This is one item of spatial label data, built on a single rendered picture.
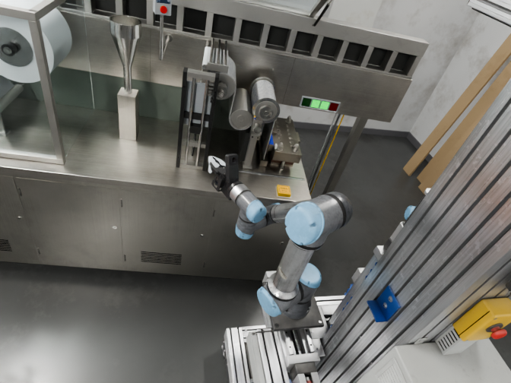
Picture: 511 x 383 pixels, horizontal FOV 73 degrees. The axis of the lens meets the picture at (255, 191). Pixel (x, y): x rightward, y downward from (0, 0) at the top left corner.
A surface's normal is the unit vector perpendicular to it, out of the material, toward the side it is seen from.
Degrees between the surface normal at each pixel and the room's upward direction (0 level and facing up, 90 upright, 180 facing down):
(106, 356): 0
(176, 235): 90
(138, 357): 0
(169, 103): 90
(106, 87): 90
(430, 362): 0
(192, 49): 90
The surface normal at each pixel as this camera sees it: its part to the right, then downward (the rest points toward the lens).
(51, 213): 0.05, 0.67
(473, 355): 0.21, -0.73
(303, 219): -0.76, 0.17
